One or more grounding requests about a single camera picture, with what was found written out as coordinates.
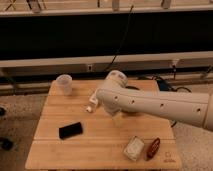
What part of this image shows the black eraser block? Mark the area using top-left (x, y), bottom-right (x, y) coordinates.
top-left (59, 122), bottom-right (83, 139)

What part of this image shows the brown red oblong object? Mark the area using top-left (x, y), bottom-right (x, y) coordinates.
top-left (146, 138), bottom-right (160, 160)

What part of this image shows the clear plastic cup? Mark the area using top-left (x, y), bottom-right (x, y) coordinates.
top-left (56, 74), bottom-right (72, 96)

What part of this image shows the white wrapped sponge packet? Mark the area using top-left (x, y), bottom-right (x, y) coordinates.
top-left (124, 136), bottom-right (145, 161)

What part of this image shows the green bowl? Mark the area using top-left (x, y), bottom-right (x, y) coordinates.
top-left (126, 86), bottom-right (140, 91)

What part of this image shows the black hanging cable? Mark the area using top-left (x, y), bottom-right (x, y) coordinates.
top-left (101, 3), bottom-right (135, 73)

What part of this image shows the white small bottle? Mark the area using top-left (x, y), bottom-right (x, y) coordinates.
top-left (86, 91), bottom-right (99, 113)

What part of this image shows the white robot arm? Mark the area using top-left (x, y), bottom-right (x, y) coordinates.
top-left (96, 70), bottom-right (213, 132)

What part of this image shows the white wall outlet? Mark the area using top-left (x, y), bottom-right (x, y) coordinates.
top-left (88, 65), bottom-right (93, 72)

